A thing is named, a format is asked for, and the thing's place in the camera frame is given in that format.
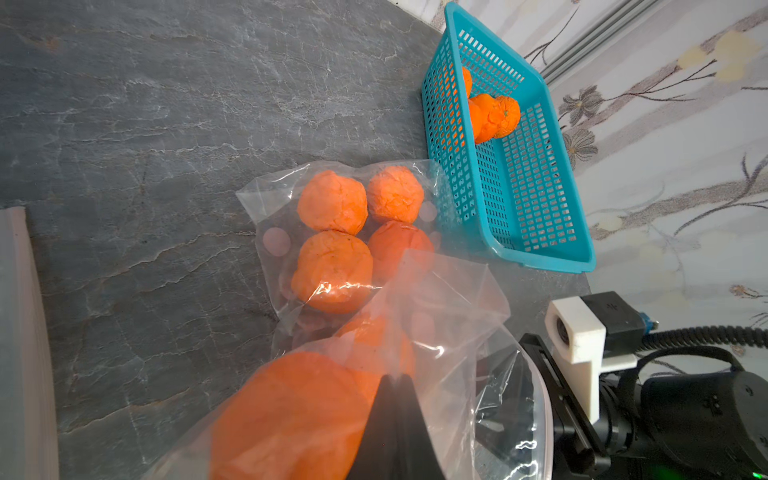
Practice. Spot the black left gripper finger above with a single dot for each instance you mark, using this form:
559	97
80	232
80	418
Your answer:
396	442

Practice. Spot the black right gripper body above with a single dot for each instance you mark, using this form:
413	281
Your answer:
578	451

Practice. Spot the clear zip-top bag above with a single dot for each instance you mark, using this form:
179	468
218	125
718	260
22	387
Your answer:
439	320

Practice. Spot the orange from bag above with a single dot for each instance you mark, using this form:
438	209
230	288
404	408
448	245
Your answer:
334	272

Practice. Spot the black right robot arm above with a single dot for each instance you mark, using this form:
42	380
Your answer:
701	426

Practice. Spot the teal plastic basket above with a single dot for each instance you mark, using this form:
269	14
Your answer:
512	198

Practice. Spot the blue lid storage box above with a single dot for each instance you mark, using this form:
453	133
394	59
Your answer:
29	442

